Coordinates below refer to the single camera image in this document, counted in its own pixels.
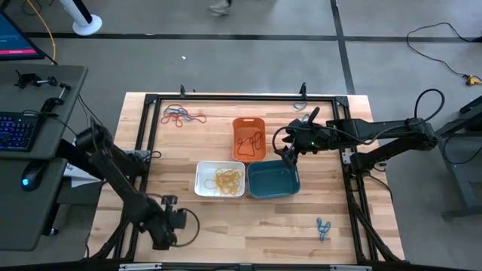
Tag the black aluminium table frame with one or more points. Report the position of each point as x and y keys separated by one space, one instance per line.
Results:
x=244 y=98

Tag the backlit black keyboard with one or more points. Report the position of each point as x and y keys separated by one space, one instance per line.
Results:
x=19 y=131

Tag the light blue rubber band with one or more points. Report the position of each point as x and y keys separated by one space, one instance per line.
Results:
x=319 y=222

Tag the white plastic basket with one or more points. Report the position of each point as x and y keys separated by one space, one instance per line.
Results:
x=199 y=188

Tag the dark red rubber band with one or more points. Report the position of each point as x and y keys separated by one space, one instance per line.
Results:
x=259 y=140

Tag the white black floor stand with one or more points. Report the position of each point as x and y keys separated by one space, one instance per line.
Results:
x=88 y=24

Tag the person's foot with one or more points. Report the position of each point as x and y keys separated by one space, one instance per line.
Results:
x=220 y=8

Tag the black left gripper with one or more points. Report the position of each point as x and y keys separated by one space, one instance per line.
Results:
x=160 y=233

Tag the black computer monitor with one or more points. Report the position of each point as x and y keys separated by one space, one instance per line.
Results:
x=15 y=41

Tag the mixed rubber band pile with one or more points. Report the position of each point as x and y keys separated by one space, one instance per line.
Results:
x=165 y=121

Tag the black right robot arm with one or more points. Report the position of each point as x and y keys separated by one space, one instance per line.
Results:
x=376 y=130

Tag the grey desk top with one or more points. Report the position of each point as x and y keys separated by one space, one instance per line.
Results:
x=22 y=218

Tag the white paper sheet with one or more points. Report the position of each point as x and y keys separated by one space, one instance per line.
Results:
x=79 y=180

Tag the yellow rubber bands tangle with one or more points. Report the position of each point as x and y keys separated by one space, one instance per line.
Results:
x=226 y=182

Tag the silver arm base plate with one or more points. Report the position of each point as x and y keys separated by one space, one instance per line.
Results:
x=346 y=158
x=140 y=154

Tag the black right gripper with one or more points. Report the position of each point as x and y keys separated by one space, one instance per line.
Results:
x=309 y=137

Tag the black side table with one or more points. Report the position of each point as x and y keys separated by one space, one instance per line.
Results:
x=470 y=180

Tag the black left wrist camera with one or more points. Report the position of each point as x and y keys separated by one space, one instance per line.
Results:
x=175 y=218

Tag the silver edge bracket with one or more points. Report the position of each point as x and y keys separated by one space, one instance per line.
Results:
x=139 y=267
x=350 y=268

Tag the teal plastic basket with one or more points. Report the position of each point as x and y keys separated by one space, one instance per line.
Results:
x=271 y=180

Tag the grey keyboard platform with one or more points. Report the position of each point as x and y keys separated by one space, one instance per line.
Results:
x=22 y=98

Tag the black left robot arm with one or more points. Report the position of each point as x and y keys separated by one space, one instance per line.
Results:
x=120 y=180

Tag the orange plastic basket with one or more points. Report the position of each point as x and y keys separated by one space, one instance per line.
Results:
x=248 y=126

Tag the black computer mouse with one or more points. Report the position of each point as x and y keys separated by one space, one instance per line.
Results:
x=34 y=175

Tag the black metal clamp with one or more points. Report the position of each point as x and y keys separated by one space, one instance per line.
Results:
x=52 y=102
x=28 y=80

